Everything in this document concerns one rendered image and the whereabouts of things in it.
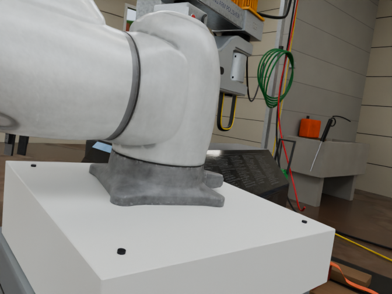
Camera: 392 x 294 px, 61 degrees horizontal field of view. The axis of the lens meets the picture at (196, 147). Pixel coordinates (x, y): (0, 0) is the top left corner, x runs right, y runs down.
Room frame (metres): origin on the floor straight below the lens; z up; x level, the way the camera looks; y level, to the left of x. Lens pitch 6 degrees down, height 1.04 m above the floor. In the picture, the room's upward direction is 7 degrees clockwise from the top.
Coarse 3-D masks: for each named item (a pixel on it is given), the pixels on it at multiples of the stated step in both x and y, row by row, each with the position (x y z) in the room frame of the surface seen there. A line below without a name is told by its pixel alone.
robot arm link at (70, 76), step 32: (0, 0) 0.34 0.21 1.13; (32, 0) 0.36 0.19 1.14; (64, 0) 0.39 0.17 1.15; (0, 32) 0.32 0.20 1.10; (32, 32) 0.34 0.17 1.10; (64, 32) 0.36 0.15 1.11; (96, 32) 0.39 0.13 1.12; (0, 64) 0.32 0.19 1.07; (32, 64) 0.33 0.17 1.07; (64, 64) 0.35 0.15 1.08; (96, 64) 0.38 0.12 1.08; (128, 64) 0.41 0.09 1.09; (0, 96) 0.33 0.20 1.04; (32, 96) 0.34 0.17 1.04; (64, 96) 0.36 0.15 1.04; (96, 96) 0.38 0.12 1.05; (128, 96) 0.41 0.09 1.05; (0, 128) 0.36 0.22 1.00; (32, 128) 0.37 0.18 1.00; (64, 128) 0.38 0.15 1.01; (96, 128) 0.41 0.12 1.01
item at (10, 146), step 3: (12, 135) 1.02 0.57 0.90; (15, 135) 1.02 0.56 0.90; (12, 138) 1.02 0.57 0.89; (12, 141) 1.02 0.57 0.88; (6, 144) 1.02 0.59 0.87; (9, 144) 1.02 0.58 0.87; (12, 144) 1.02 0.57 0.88; (6, 147) 1.02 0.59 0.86; (9, 147) 1.02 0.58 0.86; (12, 147) 1.02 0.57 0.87; (6, 150) 1.02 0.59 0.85; (9, 150) 1.02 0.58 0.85; (12, 150) 1.02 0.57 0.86; (3, 153) 1.02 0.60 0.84; (6, 153) 1.02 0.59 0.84; (9, 153) 1.02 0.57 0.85; (12, 153) 1.02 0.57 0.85
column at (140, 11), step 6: (138, 0) 2.50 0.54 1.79; (144, 0) 2.49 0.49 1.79; (150, 0) 2.48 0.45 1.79; (156, 0) 2.47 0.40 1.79; (138, 6) 2.50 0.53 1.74; (144, 6) 2.49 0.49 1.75; (150, 6) 2.48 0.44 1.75; (138, 12) 2.50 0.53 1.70; (144, 12) 2.49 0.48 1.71; (150, 12) 2.47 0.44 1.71
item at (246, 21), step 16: (160, 0) 1.82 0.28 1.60; (176, 0) 1.79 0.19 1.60; (192, 0) 1.76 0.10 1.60; (208, 0) 1.84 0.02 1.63; (224, 0) 1.98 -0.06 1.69; (208, 16) 2.02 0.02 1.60; (224, 16) 2.00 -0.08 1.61; (240, 16) 2.18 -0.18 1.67; (224, 32) 2.32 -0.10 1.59; (240, 32) 2.27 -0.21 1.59; (256, 32) 2.37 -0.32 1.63
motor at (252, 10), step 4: (232, 0) 2.29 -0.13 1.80; (236, 0) 2.29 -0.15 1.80; (240, 0) 2.29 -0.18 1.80; (244, 0) 2.29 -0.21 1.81; (248, 0) 2.28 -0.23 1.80; (252, 0) 2.30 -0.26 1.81; (256, 0) 2.32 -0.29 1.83; (236, 4) 2.27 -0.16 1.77; (240, 4) 2.29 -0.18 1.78; (244, 4) 2.28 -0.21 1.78; (248, 4) 2.30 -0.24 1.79; (252, 4) 2.30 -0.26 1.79; (256, 4) 2.34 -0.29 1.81; (244, 8) 2.21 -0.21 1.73; (248, 8) 2.20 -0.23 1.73; (252, 8) 2.30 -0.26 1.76; (256, 8) 2.36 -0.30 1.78; (252, 12) 2.26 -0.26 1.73; (256, 12) 2.30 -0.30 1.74; (256, 16) 2.34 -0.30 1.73; (260, 16) 2.36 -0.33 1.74; (264, 20) 2.43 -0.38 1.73
